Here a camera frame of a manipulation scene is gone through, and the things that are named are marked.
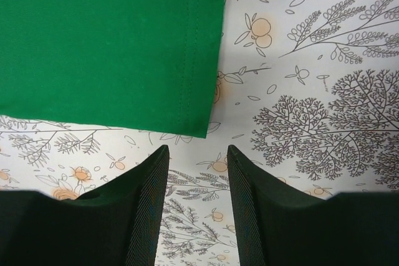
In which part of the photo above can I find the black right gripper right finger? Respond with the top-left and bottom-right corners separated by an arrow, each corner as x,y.
227,145 -> 398,265

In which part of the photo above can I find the green t shirt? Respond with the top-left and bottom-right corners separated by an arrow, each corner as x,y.
1,0 -> 224,138

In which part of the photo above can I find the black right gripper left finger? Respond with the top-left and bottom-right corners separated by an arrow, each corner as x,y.
1,145 -> 169,265

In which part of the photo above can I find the floral table cloth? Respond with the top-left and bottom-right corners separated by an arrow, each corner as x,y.
1,0 -> 398,265

